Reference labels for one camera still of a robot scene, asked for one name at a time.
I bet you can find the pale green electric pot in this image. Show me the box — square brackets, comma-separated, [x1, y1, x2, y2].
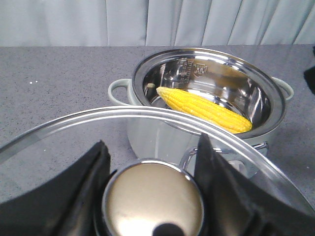
[108, 47, 294, 180]

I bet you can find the glass pot lid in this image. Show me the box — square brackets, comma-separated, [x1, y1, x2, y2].
[0, 106, 315, 236]

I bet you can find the yellow corn cob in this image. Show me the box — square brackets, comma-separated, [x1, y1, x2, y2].
[156, 87, 252, 134]

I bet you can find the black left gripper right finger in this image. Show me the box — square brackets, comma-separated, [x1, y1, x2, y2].
[195, 134, 315, 236]

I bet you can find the white curtain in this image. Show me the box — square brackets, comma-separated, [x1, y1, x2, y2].
[0, 0, 315, 47]

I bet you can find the black object at right edge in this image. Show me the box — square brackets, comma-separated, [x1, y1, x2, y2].
[304, 66, 315, 94]

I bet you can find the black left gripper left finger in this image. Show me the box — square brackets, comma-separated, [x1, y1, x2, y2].
[0, 141, 111, 236]

